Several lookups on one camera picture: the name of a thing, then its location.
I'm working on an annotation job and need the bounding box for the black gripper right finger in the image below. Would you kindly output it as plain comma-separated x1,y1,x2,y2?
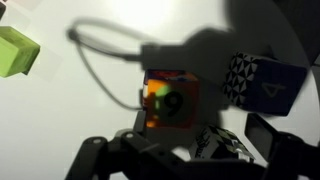
244,113,284,162

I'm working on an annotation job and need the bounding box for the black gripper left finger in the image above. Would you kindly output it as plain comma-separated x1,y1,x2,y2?
132,109,148,135

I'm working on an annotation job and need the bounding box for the orange multicolour number cube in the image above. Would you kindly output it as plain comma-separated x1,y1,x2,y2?
142,69,201,130

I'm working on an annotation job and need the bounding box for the black white patterned cube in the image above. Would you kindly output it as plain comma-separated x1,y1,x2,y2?
188,124,256,163

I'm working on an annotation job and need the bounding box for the blue triangle patterned cube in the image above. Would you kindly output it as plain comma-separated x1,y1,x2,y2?
222,51,308,117

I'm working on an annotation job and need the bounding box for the small lime cube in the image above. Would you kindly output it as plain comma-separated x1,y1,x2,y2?
0,25,41,79

